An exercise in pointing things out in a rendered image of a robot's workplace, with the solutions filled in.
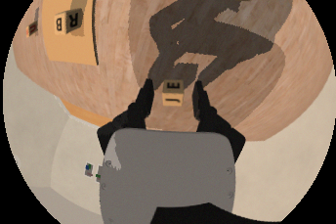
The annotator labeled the orange flat mat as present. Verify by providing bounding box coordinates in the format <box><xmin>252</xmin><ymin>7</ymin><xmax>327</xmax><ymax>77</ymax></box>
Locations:
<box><xmin>42</xmin><ymin>0</ymin><xmax>99</xmax><ymax>66</ymax></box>

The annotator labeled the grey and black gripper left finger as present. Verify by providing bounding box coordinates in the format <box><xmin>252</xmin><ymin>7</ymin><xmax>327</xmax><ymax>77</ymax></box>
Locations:
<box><xmin>97</xmin><ymin>78</ymin><xmax>154</xmax><ymax>155</ymax></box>

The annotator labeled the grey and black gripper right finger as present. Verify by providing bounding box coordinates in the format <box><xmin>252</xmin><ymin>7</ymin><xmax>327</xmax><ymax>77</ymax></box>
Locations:
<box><xmin>192</xmin><ymin>80</ymin><xmax>246</xmax><ymax>164</ymax></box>

